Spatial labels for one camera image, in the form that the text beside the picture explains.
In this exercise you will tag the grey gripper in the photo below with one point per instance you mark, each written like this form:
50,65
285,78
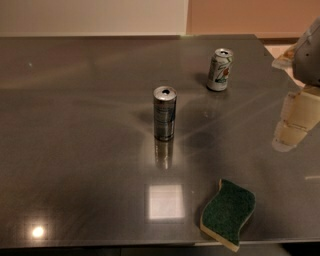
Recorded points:
308,58

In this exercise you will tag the silver redbull can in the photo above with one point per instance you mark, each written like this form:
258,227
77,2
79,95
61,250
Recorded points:
164,105

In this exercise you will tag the white green soda can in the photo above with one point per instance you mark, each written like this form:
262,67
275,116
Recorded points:
220,68

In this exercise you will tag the green yellow sponge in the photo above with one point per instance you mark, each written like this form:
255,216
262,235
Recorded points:
226,213

